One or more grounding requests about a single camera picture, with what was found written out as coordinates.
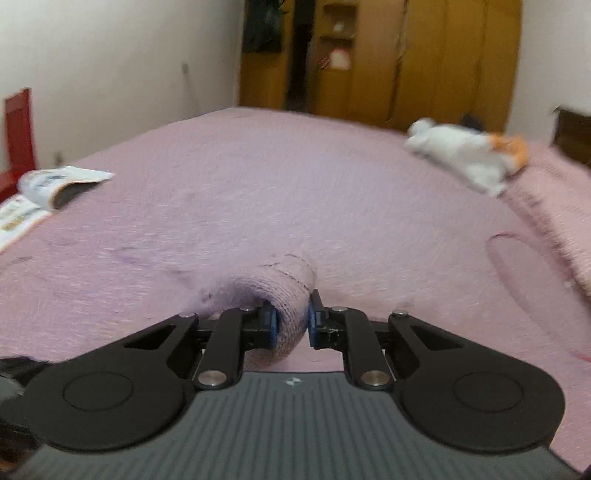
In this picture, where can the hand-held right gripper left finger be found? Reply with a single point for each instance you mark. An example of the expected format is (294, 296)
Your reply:
(272, 325)

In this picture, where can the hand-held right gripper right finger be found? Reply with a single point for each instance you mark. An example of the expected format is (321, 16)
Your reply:
(314, 323)

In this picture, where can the pink knit sweater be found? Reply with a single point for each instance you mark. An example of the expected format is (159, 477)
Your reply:
(288, 295)

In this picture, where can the dark hanging clothes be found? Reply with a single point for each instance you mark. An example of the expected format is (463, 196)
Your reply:
(261, 27)

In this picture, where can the bed with pink floral sheet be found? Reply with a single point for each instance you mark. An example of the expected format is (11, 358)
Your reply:
(286, 184)

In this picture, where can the flat printed booklet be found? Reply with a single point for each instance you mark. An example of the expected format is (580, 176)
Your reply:
(16, 221)

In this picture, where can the curled open magazine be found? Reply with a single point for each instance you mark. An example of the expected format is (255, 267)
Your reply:
(60, 182)

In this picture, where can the white and orange plush toy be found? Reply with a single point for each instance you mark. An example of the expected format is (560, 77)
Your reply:
(466, 154)

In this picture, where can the red wooden chair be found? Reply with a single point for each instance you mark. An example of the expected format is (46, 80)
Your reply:
(18, 134)

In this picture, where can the red and white patterned bag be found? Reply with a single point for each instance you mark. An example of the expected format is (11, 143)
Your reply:
(336, 60)

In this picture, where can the pink pillow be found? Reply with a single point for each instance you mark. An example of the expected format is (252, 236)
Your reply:
(558, 207)

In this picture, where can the wooden wardrobe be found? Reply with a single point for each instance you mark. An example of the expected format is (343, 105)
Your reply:
(438, 60)

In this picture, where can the dark wooden headboard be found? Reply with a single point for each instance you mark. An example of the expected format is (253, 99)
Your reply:
(575, 136)

